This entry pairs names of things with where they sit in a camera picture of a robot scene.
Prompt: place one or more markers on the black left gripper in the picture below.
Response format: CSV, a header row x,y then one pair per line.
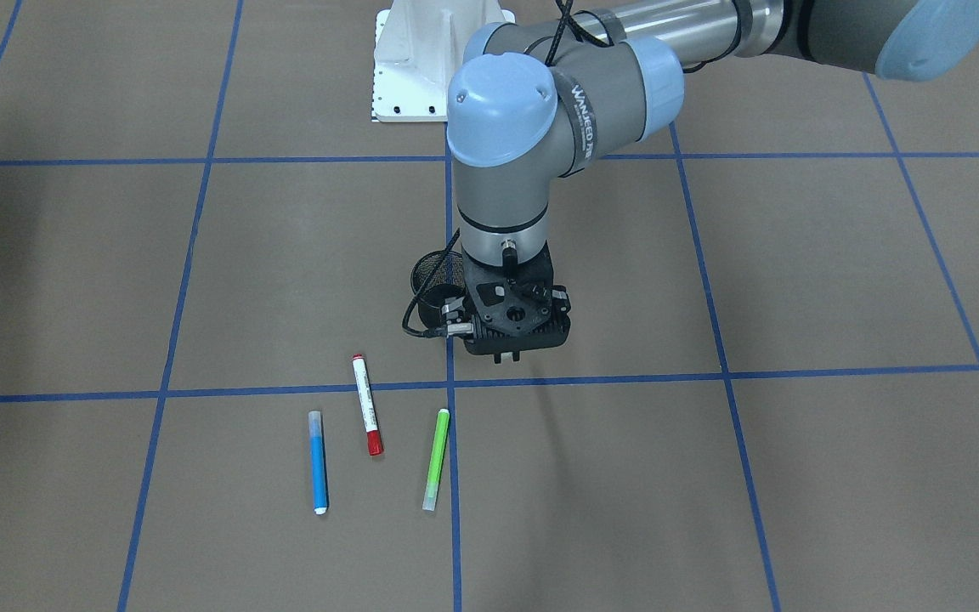
x,y
455,308

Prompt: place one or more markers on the green highlighter pen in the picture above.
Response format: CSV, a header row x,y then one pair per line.
x,y
437,459

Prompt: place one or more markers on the red white marker pen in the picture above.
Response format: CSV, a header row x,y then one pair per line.
x,y
374,439

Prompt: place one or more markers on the blue highlighter pen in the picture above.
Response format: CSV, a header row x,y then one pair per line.
x,y
320,488

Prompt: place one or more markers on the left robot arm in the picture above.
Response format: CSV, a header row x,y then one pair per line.
x,y
530,104

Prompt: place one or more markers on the black mesh pen holder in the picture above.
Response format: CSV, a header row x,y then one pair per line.
x,y
435,279

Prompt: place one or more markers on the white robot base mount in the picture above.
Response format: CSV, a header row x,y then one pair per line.
x,y
419,47

